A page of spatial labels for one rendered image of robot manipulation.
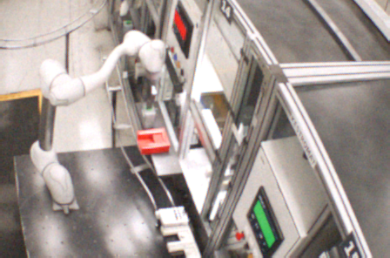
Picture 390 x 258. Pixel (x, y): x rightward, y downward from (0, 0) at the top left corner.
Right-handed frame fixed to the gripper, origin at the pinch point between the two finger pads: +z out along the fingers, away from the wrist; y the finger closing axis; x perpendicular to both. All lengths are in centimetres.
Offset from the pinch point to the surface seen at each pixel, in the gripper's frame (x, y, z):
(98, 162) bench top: 32, -6, 39
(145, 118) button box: 2.5, -3.8, 7.0
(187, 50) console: -9, -20, -52
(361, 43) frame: -69, -69, -94
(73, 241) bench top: 62, -64, 39
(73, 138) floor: 43, 76, 107
